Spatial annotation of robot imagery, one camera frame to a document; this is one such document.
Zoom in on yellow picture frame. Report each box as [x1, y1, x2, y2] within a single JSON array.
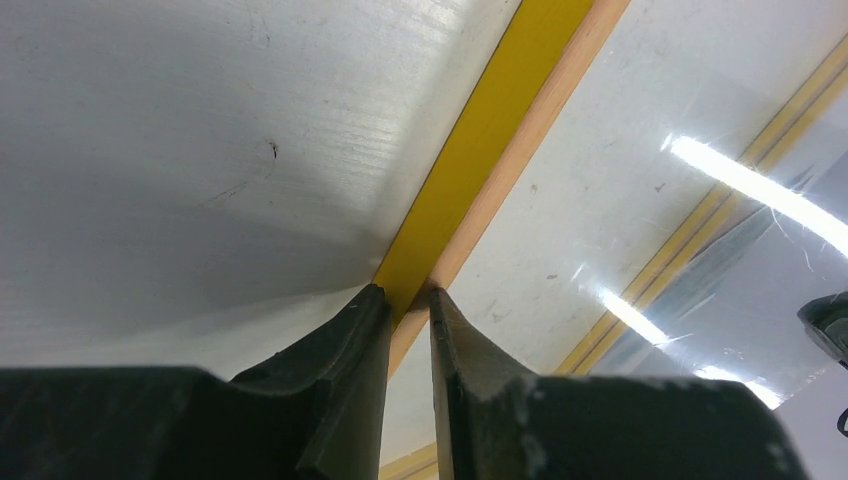
[[370, 0, 848, 480]]

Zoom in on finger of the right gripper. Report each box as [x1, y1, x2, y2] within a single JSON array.
[[797, 291, 847, 369]]

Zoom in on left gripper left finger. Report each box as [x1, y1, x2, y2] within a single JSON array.
[[1, 284, 390, 479]]

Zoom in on clear acrylic glazing sheet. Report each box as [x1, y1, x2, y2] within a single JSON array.
[[380, 0, 848, 465]]

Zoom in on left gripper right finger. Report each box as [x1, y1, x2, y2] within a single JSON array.
[[429, 288, 807, 479]]

